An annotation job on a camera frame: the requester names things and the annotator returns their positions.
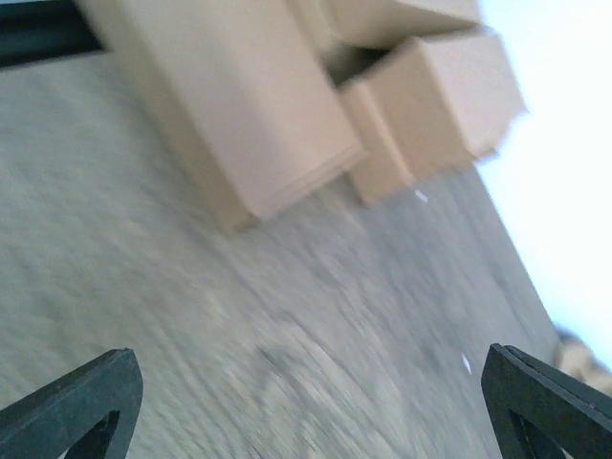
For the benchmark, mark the folded box bottom right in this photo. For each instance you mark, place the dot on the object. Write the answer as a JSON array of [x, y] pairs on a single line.
[[432, 104]]

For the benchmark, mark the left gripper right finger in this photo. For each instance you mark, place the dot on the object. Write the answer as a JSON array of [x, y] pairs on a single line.
[[537, 411]]

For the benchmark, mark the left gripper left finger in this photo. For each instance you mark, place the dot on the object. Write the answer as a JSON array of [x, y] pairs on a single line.
[[91, 412]]

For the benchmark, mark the stack of flat cardboard sheets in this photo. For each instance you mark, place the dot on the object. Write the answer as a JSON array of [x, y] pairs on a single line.
[[574, 358]]

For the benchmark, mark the brown cardboard box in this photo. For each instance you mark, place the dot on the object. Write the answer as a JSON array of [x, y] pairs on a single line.
[[241, 99]]

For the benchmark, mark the folded box top right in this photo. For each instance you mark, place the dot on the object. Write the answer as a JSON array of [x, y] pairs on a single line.
[[380, 24]]

